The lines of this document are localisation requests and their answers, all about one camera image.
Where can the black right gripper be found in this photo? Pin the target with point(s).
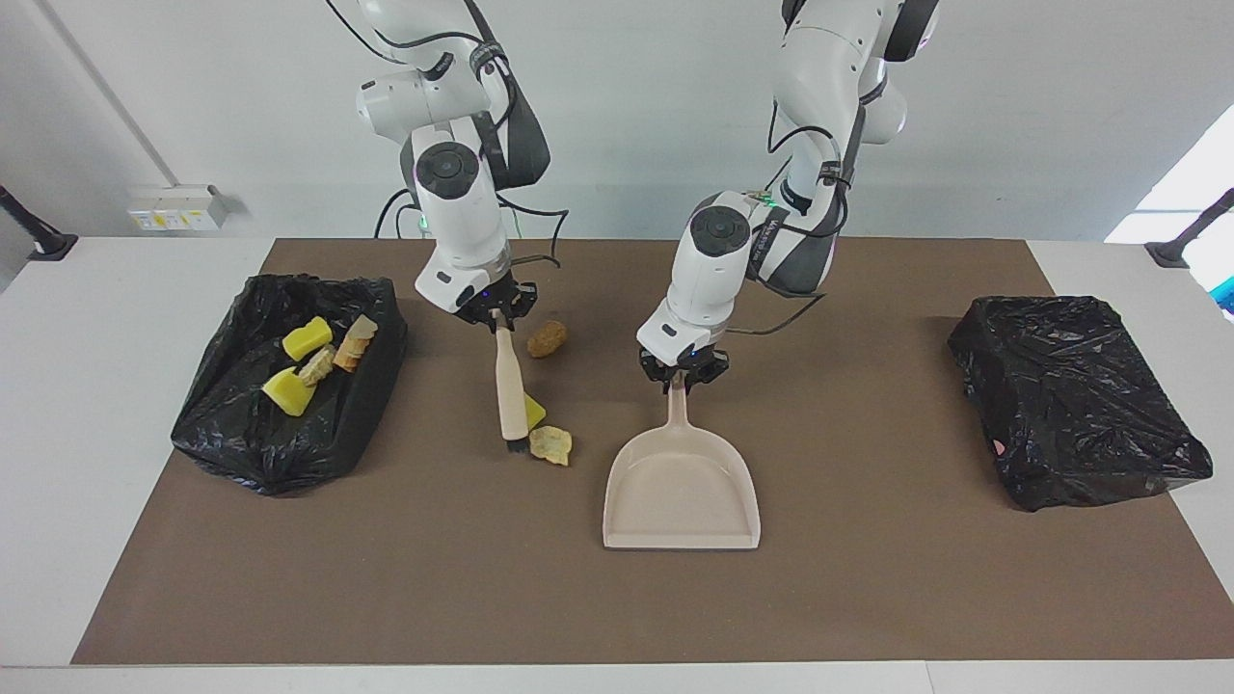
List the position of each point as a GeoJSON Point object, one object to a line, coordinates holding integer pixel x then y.
{"type": "Point", "coordinates": [496, 301]}

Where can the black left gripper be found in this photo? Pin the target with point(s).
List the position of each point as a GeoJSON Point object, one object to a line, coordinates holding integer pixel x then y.
{"type": "Point", "coordinates": [684, 361]}

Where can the beige hand brush black bristles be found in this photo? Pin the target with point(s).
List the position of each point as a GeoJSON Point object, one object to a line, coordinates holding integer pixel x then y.
{"type": "Point", "coordinates": [509, 386]}

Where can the small curved yellow sponge piece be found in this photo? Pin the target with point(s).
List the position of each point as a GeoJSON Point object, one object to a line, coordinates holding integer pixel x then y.
{"type": "Point", "coordinates": [535, 413]}

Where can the beige plastic dustpan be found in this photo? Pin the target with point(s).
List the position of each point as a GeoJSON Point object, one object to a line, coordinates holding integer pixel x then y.
{"type": "Point", "coordinates": [680, 492]}

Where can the pale food lump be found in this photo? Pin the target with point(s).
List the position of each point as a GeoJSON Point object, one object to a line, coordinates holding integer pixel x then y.
{"type": "Point", "coordinates": [551, 446]}

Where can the striped toy croissant half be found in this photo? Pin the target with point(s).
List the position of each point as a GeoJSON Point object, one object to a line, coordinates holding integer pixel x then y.
{"type": "Point", "coordinates": [318, 364]}
{"type": "Point", "coordinates": [355, 342]}

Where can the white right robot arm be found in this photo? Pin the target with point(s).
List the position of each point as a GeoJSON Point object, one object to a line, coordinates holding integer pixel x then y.
{"type": "Point", "coordinates": [463, 212]}

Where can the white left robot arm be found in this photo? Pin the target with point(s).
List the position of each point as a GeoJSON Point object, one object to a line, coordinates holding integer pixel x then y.
{"type": "Point", "coordinates": [718, 280]}

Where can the open black bag-lined bin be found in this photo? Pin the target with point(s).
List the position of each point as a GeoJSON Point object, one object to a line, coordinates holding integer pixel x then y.
{"type": "Point", "coordinates": [280, 448]}

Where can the black bag bin pink spot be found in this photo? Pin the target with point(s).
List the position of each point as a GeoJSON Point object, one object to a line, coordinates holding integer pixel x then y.
{"type": "Point", "coordinates": [1070, 405]}

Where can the brown peanut-shaped bread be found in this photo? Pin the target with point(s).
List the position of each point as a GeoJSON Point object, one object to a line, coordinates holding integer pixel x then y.
{"type": "Point", "coordinates": [547, 339]}

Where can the brown table mat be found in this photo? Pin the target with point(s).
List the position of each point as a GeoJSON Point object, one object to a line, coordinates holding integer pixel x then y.
{"type": "Point", "coordinates": [617, 607]}

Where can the black stand foot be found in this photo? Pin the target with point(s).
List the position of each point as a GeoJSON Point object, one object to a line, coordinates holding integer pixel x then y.
{"type": "Point", "coordinates": [1181, 246]}
{"type": "Point", "coordinates": [43, 241]}

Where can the blue object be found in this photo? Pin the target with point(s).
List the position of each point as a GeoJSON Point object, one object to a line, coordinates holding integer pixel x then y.
{"type": "Point", "coordinates": [1226, 294]}

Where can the white wall socket box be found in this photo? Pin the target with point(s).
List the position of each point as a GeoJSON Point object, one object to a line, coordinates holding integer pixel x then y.
{"type": "Point", "coordinates": [178, 207]}

